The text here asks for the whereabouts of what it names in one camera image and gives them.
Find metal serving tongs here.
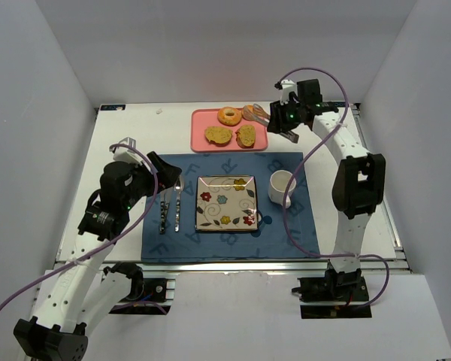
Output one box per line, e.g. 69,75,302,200
243,104,300,144

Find round bread roll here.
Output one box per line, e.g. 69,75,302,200
241,105,256,121

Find herb bread slice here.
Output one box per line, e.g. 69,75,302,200
204,126,232,146
235,125,256,148

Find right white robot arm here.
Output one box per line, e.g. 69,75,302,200
268,79,386,293

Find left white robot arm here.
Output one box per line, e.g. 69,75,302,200
14,150,182,360

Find silver spoon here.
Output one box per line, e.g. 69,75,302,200
174,175,185,232

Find silver knife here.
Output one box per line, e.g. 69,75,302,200
162,187,174,233

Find silver fork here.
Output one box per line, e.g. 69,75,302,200
159,190,166,235

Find sesame bagel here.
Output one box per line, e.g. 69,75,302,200
217,107,242,126

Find white ceramic mug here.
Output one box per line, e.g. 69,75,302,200
268,170,297,208

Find square floral plate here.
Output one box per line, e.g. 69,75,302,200
195,175,259,232

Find pink serving tray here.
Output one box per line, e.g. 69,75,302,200
190,108,268,153

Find blue letter placemat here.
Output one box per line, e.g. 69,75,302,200
141,152,319,263

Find left blue table label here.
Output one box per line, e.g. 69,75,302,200
99,105,126,111

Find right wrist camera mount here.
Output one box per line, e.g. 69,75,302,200
274,79,297,105

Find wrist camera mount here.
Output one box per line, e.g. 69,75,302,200
274,79,297,105
109,137,143,165

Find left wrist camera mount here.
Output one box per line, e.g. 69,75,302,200
109,137,143,165

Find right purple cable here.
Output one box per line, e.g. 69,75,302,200
277,67,391,311

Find purple cable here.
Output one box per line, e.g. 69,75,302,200
277,67,391,311
0,143,161,356

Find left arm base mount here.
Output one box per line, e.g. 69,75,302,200
101,262,175,315

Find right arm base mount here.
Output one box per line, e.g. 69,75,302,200
291,277,372,320

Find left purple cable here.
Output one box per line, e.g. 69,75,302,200
0,143,161,356

